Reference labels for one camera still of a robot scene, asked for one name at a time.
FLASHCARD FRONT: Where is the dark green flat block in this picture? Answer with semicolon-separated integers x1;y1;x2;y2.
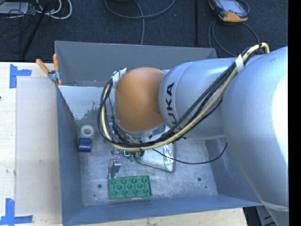
108;175;152;200

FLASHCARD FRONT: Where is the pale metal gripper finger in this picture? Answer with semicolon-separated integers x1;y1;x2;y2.
108;149;116;178
112;156;123;179

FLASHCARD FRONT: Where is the pale wood board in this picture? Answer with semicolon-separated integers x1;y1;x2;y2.
15;76;63;218

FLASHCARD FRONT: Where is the blue sponge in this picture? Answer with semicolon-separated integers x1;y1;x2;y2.
78;137;93;153

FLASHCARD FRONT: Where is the white tape ring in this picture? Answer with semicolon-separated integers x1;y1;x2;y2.
79;124;96;139

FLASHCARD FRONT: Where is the grey metal bin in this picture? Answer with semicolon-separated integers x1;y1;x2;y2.
54;40;264;226

